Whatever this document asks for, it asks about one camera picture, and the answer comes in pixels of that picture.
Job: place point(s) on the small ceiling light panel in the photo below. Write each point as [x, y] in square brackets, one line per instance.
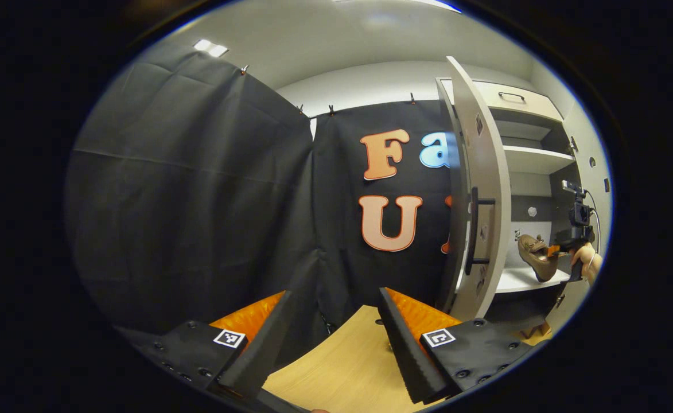
[210, 47]

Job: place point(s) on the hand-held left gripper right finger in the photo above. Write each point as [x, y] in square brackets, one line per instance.
[405, 350]

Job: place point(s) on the white door with phone sticker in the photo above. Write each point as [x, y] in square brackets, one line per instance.
[488, 172]

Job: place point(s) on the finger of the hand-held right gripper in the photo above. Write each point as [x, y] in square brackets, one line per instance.
[553, 251]

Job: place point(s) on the large ceiling light panel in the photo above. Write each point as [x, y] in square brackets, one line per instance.
[439, 4]

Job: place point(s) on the white shoe cabinet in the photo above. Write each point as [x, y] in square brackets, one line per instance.
[534, 160]

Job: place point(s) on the white cabinet drawer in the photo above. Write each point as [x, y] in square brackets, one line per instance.
[543, 106]

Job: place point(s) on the black backdrop cloth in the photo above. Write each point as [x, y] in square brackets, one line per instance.
[198, 201]

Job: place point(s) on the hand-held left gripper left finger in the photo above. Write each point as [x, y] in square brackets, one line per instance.
[261, 350]

